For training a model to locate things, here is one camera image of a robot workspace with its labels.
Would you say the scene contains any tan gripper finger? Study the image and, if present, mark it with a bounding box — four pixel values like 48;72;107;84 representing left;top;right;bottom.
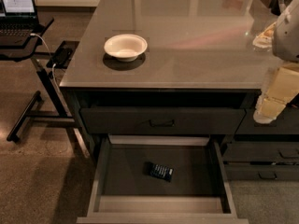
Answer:
257;98;286;119
266;66;299;104

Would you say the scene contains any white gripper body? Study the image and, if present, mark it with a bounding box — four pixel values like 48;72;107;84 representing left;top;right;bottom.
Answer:
253;110;274;124

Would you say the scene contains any blue rxbar blueberry wrapper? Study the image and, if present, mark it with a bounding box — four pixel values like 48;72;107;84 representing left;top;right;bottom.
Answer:
145;162;174;182

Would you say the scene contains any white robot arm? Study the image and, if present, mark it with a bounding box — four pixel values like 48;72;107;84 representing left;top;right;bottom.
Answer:
252;0;299;124

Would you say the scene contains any right top drawer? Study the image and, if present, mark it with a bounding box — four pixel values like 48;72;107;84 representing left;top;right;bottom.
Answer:
236;107;299;134

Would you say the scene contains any right middle drawer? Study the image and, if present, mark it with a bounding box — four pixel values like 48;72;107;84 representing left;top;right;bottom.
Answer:
222;142;299;162

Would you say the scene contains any open middle drawer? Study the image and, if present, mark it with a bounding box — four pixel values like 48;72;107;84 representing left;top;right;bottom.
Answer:
77;135;249;224

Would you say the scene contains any grey counter cabinet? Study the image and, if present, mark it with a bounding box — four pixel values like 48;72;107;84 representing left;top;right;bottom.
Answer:
59;0;299;182

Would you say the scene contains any dark top drawer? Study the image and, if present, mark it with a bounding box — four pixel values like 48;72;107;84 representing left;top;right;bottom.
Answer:
80;106;245;135

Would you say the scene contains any brown item at right edge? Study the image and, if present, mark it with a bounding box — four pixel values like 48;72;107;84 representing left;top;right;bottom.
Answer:
252;22;276;49

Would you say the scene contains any white bowl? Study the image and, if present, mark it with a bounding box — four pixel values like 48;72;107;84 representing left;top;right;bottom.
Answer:
104;35;148;62

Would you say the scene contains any black phone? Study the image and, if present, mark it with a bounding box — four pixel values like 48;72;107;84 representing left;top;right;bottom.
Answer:
53;48;73;65

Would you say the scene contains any black laptop stand desk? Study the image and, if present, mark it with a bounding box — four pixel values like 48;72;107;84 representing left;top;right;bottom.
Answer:
0;15;80;143

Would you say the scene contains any black laptop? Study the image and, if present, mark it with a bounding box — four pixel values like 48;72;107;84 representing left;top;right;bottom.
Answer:
0;0;39;49

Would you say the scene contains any white charging cable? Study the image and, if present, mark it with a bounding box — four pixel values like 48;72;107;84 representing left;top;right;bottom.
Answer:
29;32;62;93

